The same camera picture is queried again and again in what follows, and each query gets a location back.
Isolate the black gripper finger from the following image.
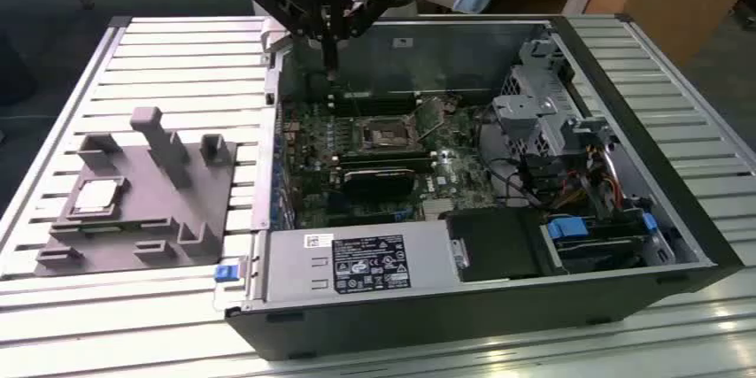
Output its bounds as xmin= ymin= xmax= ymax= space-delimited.
xmin=249 ymin=0 xmax=335 ymax=82
xmin=331 ymin=0 xmax=389 ymax=82

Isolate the silver CPU with green edge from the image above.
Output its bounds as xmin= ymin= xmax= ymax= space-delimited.
xmin=70 ymin=178 xmax=130 ymax=215

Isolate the CPU socket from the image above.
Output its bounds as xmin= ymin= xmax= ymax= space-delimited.
xmin=353 ymin=117 xmax=419 ymax=152

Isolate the black RAM slot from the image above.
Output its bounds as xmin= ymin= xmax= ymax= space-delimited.
xmin=341 ymin=159 xmax=433 ymax=171
xmin=339 ymin=151 xmax=431 ymax=162
xmin=327 ymin=88 xmax=415 ymax=103

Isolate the metal socket cover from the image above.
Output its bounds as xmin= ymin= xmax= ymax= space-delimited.
xmin=407 ymin=97 xmax=451 ymax=143

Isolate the black graphics card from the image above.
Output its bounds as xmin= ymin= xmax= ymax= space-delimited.
xmin=341 ymin=167 xmax=417 ymax=202

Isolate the green motherboard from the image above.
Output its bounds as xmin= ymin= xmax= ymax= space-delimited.
xmin=275 ymin=94 xmax=515 ymax=228

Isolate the silver metal drive cage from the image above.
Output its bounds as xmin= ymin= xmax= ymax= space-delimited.
xmin=490 ymin=39 xmax=617 ymax=162

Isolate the black expansion slot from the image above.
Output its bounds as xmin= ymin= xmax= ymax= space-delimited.
xmin=323 ymin=212 xmax=429 ymax=227

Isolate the silver chipset heatsink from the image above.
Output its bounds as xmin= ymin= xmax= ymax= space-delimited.
xmin=423 ymin=199 xmax=458 ymax=220

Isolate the gray power supply unit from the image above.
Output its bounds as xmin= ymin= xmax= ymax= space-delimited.
xmin=263 ymin=220 xmax=462 ymax=302

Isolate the gray plastic parts rack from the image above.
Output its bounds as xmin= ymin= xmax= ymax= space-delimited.
xmin=34 ymin=106 xmax=241 ymax=277

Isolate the green RAM stick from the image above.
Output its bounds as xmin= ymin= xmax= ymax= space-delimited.
xmin=75 ymin=221 xmax=173 ymax=234

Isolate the blue disk carrier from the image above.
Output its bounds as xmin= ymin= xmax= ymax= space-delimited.
xmin=546 ymin=216 xmax=593 ymax=243

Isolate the black open PC case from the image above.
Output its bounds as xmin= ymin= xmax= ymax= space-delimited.
xmin=223 ymin=13 xmax=745 ymax=361

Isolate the metal disk bay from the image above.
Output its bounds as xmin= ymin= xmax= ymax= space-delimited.
xmin=541 ymin=213 xmax=679 ymax=275

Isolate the thin wire locking lever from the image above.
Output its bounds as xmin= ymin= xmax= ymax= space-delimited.
xmin=347 ymin=82 xmax=366 ymax=121

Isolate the black plastic air duct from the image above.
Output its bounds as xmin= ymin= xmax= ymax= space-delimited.
xmin=446 ymin=209 xmax=563 ymax=282

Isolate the coloured wire bundle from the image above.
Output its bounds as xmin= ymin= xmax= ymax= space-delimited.
xmin=555 ymin=143 xmax=627 ymax=222

